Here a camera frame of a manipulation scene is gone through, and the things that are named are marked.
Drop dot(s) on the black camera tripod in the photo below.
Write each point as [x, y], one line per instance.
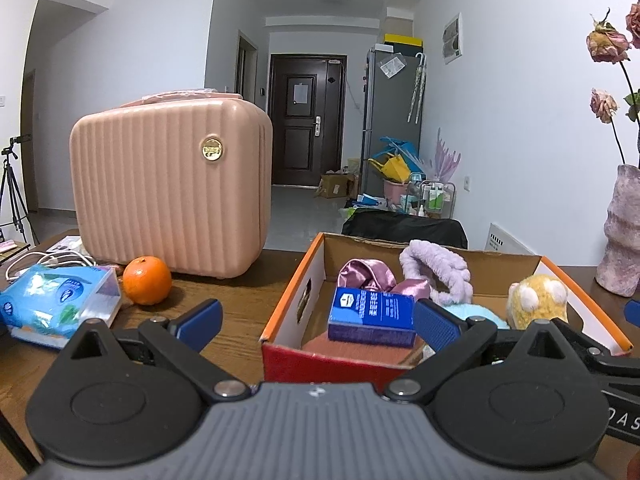
[8, 152]

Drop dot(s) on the red cardboard box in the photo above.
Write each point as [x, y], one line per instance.
[325, 365]

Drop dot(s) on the white card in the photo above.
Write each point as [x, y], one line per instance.
[65, 245]

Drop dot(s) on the lilac fluffy headband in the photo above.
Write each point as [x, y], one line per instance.
[450, 270]

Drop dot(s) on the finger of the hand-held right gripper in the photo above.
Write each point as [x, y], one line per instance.
[633, 312]
[600, 355]

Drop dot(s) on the white paper on door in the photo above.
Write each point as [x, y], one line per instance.
[300, 93]

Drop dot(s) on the dried pink rose bouquet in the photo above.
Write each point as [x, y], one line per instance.
[607, 42]

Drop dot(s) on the orange fruit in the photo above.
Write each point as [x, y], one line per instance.
[146, 280]

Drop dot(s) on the pink ribbed suitcase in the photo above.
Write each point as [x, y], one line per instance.
[165, 195]

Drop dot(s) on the yellow plush toy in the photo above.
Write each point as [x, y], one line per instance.
[535, 300]

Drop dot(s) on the brown layered sponge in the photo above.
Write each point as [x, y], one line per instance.
[350, 350]

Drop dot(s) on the dark brown entrance door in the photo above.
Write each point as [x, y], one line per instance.
[305, 160]

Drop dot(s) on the hanging folded umbrella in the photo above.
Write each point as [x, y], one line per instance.
[417, 90]

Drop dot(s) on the clear plastic bag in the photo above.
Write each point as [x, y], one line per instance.
[392, 65]

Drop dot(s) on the black chair backrest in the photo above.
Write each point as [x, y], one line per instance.
[400, 227]

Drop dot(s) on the dark side doorway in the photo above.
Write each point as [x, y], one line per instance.
[245, 67]

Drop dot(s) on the pink plastic bucket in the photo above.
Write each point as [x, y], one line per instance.
[395, 192]

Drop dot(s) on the grey refrigerator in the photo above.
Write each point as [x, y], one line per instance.
[395, 120]

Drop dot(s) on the light blue fluffy cloth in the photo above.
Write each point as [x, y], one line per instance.
[475, 310]

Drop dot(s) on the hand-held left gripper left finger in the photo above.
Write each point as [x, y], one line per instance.
[200, 322]

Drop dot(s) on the trolley cart with bottles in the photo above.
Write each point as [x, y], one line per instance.
[432, 200]

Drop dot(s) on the white wall electrical panel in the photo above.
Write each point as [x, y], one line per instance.
[452, 37]

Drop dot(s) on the yellow and black box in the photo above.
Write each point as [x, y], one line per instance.
[402, 40]

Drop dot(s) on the small blue box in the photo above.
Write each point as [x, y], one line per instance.
[370, 315]

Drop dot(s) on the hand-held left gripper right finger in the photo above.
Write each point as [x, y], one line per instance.
[440, 324]

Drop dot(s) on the purple feather decoration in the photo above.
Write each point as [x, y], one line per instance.
[445, 157]

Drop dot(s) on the white flat panel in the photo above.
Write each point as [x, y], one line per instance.
[505, 242]

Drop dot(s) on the pink textured vase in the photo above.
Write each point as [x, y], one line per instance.
[622, 235]

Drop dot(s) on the brown cardboard floor box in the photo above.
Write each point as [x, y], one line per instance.
[335, 186]

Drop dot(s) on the blue tissue pack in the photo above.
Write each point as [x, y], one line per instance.
[45, 300]

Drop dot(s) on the purple satin scrunchie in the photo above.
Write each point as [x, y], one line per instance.
[357, 275]

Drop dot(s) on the yellow watering can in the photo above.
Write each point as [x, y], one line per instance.
[395, 167]

